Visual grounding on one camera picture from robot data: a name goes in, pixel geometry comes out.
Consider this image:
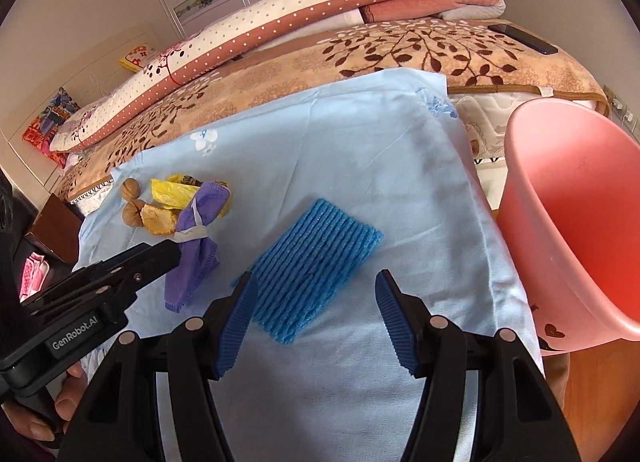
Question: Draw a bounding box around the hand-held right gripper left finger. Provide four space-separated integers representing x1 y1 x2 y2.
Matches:
57 271 259 462

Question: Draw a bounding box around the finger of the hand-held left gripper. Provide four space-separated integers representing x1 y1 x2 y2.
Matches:
20 275 142 316
74 240 183 289

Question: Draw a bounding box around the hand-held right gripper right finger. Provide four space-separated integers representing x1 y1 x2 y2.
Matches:
375 269 583 462

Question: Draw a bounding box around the purple cloth with white strap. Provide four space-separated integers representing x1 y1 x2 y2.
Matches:
164 181 233 315

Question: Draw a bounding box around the blue foam net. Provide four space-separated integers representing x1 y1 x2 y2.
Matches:
231 198 385 345

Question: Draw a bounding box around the pink plastic bucket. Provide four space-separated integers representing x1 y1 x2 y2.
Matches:
495 97 640 357

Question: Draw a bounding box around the person's left hand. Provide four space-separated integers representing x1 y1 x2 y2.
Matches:
10 363 89 441

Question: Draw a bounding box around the dried yellow peel piece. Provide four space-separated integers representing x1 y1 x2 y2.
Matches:
140 202 179 236

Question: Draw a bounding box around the pink patterned bag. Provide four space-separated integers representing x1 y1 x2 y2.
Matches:
19 252 51 300

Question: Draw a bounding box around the brown wooden nightstand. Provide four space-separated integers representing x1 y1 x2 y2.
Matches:
25 193 86 263

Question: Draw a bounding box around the yellow wrapper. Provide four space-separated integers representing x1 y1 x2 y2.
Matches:
150 173 233 217

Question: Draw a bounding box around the colourful printed pillow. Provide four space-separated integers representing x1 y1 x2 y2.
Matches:
22 87 81 168

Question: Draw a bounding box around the light blue floral cloth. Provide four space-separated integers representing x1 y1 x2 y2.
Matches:
70 67 546 462

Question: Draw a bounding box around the yellow floral pillow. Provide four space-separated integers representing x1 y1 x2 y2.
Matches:
118 44 156 74

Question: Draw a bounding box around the cream bed headboard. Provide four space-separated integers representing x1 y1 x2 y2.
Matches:
0 24 158 193

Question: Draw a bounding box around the white quilted mattress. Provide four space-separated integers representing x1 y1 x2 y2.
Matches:
450 94 531 168

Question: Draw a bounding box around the brown leaf-print blanket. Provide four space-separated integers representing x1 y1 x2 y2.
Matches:
52 17 611 203

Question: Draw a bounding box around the polka-dot folded quilt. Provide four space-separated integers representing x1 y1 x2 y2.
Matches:
49 0 497 153

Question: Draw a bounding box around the black smartphone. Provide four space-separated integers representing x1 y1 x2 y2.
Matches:
487 23 559 55

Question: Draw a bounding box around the pink folded blanket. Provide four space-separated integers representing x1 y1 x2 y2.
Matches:
362 0 501 23

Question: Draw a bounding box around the white folded sheet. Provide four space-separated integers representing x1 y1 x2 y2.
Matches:
440 0 507 22

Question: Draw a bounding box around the wall socket with charger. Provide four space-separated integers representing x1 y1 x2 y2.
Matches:
604 86 640 135

